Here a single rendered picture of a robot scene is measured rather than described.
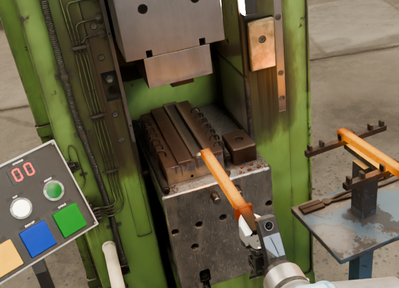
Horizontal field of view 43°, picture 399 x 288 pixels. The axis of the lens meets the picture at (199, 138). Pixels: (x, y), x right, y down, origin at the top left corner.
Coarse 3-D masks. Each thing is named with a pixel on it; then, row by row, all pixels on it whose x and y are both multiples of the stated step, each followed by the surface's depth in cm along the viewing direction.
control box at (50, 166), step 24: (48, 144) 143; (0, 168) 135; (48, 168) 142; (0, 192) 134; (24, 192) 138; (72, 192) 144; (0, 216) 134; (24, 216) 136; (48, 216) 140; (0, 240) 133; (24, 264) 135
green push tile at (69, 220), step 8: (64, 208) 142; (72, 208) 143; (56, 216) 140; (64, 216) 141; (72, 216) 143; (80, 216) 144; (64, 224) 141; (72, 224) 142; (80, 224) 143; (64, 232) 141; (72, 232) 142
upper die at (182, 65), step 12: (192, 48) 147; (204, 48) 148; (144, 60) 144; (156, 60) 145; (168, 60) 146; (180, 60) 147; (192, 60) 148; (204, 60) 150; (144, 72) 149; (156, 72) 147; (168, 72) 148; (180, 72) 149; (192, 72) 150; (204, 72) 151; (156, 84) 149
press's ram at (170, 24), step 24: (120, 0) 134; (144, 0) 136; (168, 0) 138; (192, 0) 140; (216, 0) 142; (120, 24) 137; (144, 24) 139; (168, 24) 141; (192, 24) 143; (216, 24) 145; (120, 48) 149; (144, 48) 142; (168, 48) 144
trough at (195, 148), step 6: (168, 108) 199; (174, 108) 198; (174, 114) 194; (180, 114) 191; (180, 120) 189; (180, 126) 185; (186, 126) 184; (186, 132) 181; (192, 132) 178; (186, 138) 177; (192, 138) 177; (192, 144) 173; (198, 144) 172; (192, 150) 170; (198, 150) 170; (198, 156) 166
